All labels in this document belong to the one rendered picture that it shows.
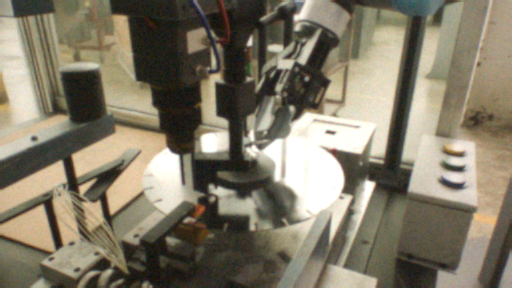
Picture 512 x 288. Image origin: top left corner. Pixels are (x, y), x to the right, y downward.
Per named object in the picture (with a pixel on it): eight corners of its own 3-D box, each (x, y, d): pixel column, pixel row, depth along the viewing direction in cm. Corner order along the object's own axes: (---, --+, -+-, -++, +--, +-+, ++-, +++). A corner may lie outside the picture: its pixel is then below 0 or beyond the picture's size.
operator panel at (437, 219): (410, 188, 99) (421, 133, 93) (460, 199, 95) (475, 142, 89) (394, 257, 77) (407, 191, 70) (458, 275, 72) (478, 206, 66)
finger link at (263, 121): (250, 149, 62) (276, 95, 61) (240, 141, 67) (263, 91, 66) (267, 156, 63) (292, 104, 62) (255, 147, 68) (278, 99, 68)
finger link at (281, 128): (267, 156, 63) (292, 104, 62) (255, 147, 68) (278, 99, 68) (283, 163, 64) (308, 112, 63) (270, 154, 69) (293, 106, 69)
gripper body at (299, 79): (276, 95, 59) (311, 20, 58) (258, 89, 67) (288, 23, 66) (316, 115, 62) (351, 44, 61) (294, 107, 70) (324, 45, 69)
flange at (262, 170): (285, 181, 63) (286, 167, 62) (217, 191, 60) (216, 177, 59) (264, 151, 73) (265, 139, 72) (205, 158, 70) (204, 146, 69)
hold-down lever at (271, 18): (256, 19, 55) (256, -2, 54) (298, 22, 53) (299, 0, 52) (228, 28, 49) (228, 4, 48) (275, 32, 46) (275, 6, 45)
